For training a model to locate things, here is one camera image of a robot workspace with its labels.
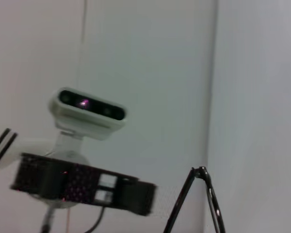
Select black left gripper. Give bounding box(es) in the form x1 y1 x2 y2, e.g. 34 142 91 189
11 153 117 207

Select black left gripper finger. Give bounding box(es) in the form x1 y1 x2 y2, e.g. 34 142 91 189
116 176 158 216

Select black thin-framed glasses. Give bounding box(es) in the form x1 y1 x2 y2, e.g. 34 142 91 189
162 166 226 233

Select black cable with silver plug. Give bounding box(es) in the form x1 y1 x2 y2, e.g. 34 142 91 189
40 206 105 233

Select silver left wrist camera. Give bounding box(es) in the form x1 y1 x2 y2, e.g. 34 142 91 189
48 87 127 152

